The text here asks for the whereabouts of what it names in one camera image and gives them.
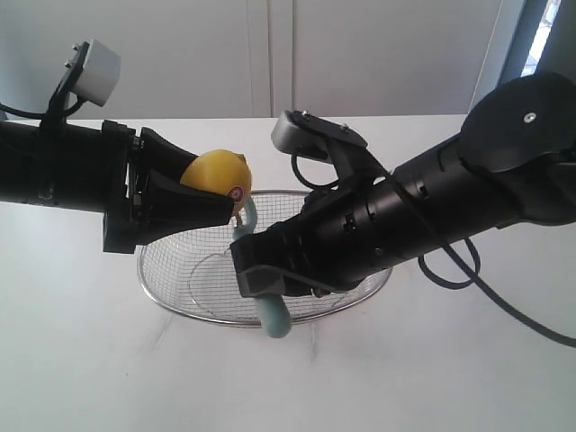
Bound teal handled peeler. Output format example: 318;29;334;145
232;195;292;338

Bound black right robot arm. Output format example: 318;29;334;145
230;72;575;297

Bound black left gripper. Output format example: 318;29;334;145
101;120;234;253

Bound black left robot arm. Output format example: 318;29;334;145
1;121;234;254

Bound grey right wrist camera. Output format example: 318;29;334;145
271;111;367;163

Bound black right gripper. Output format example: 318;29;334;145
230;180;441;298

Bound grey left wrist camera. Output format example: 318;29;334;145
71;39;122;107

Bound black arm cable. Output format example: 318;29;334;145
0;89;86;121
290;152;576;350

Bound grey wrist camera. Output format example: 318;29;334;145
71;39;122;107
271;111;367;163

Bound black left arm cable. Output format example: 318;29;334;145
0;89;86;121

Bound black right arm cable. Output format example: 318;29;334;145
290;152;576;350

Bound oval wire mesh basket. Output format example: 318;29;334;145
136;189;393;329

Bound yellow lemon with sticker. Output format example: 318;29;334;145
179;149;252;224

